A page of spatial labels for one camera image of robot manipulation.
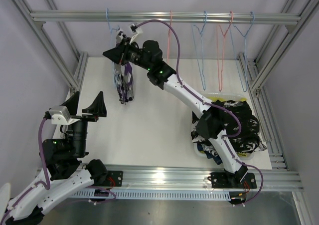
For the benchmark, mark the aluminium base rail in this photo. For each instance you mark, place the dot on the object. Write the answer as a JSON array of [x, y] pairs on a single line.
[[195, 179]]

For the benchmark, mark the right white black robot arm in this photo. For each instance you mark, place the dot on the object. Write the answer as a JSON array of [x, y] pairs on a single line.
[[210, 125]]

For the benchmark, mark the pink wire hanger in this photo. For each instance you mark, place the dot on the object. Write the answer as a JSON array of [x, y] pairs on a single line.
[[220, 49], [169, 37]]

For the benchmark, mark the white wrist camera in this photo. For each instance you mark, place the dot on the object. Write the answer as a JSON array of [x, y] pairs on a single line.
[[59, 115], [136, 31]]

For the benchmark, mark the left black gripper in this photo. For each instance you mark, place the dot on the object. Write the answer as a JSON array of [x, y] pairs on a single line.
[[97, 108]]

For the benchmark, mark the slotted cable duct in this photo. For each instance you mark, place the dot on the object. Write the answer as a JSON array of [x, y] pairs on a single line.
[[129, 194]]

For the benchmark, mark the aluminium hanging rail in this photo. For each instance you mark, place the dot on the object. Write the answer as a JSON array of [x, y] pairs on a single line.
[[176, 17]]

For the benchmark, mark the white plastic basket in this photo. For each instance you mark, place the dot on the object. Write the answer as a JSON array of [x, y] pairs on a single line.
[[222, 95]]

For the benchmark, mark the light blue wire hanger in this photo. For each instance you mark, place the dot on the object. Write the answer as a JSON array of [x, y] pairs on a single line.
[[111, 29], [242, 75]]

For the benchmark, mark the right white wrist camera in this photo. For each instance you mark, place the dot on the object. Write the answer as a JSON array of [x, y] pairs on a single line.
[[136, 31]]

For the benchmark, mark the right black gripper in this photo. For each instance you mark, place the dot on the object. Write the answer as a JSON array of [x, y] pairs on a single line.
[[119, 54]]

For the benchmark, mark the purple grey patterned trousers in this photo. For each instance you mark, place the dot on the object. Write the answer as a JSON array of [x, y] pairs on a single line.
[[124, 82]]

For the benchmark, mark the yellow-green trousers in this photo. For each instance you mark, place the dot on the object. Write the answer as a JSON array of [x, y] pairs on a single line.
[[239, 107]]

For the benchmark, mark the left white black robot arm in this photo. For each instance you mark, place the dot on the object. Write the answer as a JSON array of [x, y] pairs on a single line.
[[60, 160]]

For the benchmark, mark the black white floral trousers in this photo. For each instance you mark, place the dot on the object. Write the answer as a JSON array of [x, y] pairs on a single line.
[[254, 139]]

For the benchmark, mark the navy blue trousers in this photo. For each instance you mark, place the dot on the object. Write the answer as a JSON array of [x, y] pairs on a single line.
[[216, 160]]

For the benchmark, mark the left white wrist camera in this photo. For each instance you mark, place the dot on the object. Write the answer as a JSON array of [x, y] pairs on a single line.
[[59, 115]]

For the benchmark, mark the white newspaper print trousers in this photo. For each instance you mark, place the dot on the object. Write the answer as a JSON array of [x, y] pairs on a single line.
[[242, 155]]

